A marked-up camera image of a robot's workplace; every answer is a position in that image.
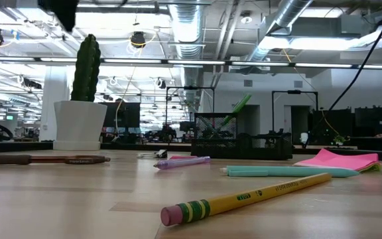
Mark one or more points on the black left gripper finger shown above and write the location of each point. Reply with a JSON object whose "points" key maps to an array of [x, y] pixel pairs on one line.
{"points": [[61, 10]]}

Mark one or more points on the brown pen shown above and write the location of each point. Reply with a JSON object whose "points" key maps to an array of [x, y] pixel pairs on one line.
{"points": [[12, 159]]}

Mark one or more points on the small pink eraser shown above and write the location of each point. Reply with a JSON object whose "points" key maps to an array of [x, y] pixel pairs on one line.
{"points": [[182, 157]]}

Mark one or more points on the purple pen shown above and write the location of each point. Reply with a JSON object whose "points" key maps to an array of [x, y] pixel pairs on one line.
{"points": [[184, 162]]}

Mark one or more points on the yellow pencil with pink eraser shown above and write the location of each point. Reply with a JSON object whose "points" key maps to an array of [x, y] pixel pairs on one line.
{"points": [[244, 197]]}

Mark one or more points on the teal pen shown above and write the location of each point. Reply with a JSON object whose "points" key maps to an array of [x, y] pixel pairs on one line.
{"points": [[293, 171]]}

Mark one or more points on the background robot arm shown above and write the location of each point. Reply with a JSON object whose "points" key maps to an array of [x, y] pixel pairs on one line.
{"points": [[167, 132]]}

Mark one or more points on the black mesh desk organizer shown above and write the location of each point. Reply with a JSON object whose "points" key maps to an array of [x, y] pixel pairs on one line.
{"points": [[244, 153]]}

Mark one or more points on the green cactus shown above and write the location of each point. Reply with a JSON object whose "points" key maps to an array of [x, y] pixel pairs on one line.
{"points": [[86, 66]]}

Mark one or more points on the white plant pot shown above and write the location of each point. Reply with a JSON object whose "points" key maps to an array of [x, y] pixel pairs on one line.
{"points": [[80, 126]]}

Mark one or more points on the black computer monitor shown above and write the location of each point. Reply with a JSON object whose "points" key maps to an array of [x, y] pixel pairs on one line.
{"points": [[128, 114]]}

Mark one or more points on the small green plant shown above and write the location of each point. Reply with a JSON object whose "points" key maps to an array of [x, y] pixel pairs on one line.
{"points": [[339, 138]]}

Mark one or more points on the pink sticky note pad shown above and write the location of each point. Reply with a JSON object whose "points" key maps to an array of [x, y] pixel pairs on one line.
{"points": [[340, 161]]}

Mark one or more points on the black background cabinets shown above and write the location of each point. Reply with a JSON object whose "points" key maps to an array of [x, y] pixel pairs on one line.
{"points": [[370, 123]]}

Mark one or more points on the black metal table frame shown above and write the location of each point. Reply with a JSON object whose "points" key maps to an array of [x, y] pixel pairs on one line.
{"points": [[18, 147]]}

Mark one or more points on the black background rig frame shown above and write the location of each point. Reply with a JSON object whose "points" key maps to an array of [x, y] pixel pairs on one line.
{"points": [[293, 92], [191, 88]]}

